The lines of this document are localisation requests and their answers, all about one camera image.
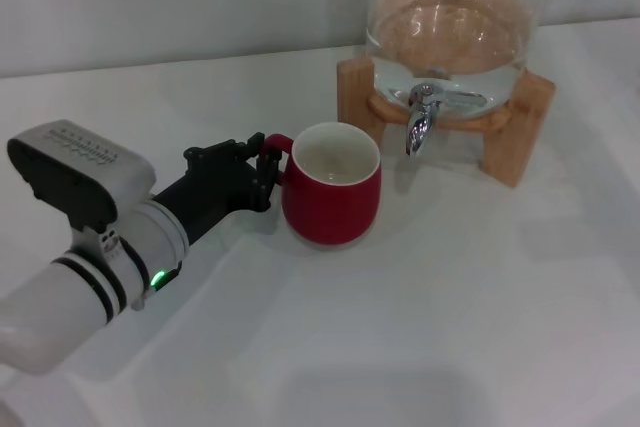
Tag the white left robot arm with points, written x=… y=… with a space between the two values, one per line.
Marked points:
x=75 y=297

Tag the glass water dispenser jar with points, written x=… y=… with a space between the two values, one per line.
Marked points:
x=452 y=22

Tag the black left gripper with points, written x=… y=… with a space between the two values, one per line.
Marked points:
x=215 y=187

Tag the wooden dispenser stand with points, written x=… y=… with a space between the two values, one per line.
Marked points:
x=355 y=102

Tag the chrome faucet with lever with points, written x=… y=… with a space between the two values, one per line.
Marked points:
x=419 y=127

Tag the red ceramic cup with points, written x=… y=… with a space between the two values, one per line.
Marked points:
x=330 y=212

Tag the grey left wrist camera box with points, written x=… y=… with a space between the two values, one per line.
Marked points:
x=75 y=167

